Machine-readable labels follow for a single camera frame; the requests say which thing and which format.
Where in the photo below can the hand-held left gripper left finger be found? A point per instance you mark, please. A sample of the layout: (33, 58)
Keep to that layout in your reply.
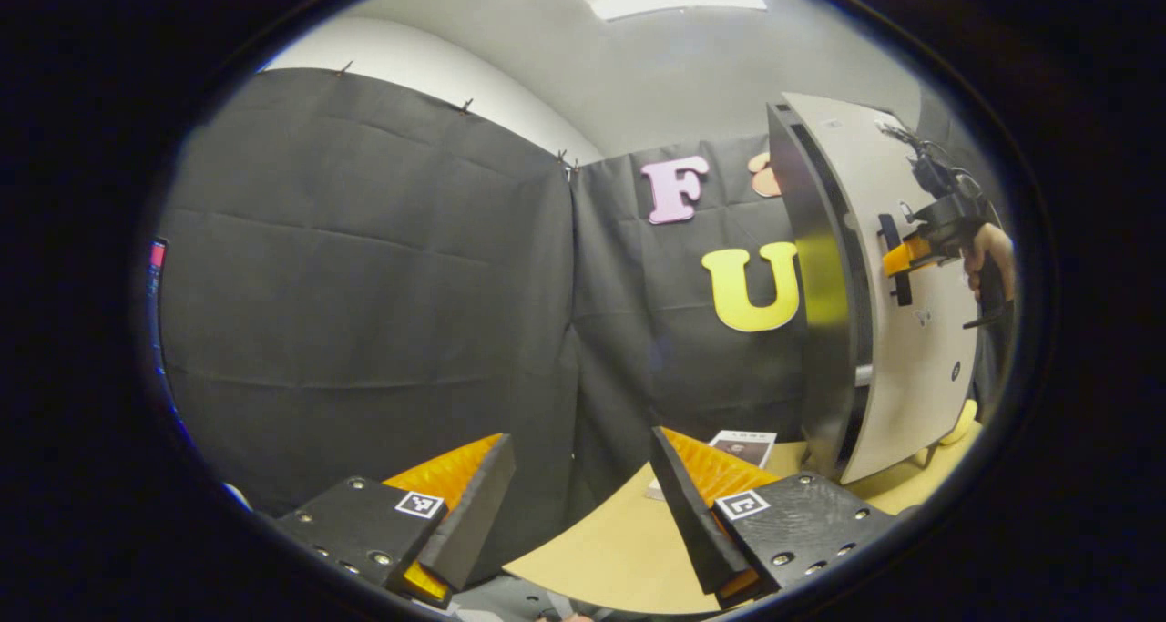
(478, 513)

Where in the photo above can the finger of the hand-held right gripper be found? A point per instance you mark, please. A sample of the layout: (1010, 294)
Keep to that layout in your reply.
(902, 258)

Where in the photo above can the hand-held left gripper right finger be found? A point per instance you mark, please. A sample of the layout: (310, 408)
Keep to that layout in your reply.
(688, 522)

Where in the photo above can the beige cabinet door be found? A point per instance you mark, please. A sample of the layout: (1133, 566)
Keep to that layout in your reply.
(920, 376)

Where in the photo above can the dark grey cabinet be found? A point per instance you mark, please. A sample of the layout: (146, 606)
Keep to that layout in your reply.
(820, 376)

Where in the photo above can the white portrait cover book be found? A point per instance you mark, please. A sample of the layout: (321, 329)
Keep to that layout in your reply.
(747, 449)

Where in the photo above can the black backdrop cloth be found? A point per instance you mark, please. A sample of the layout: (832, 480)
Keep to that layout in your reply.
(364, 285)

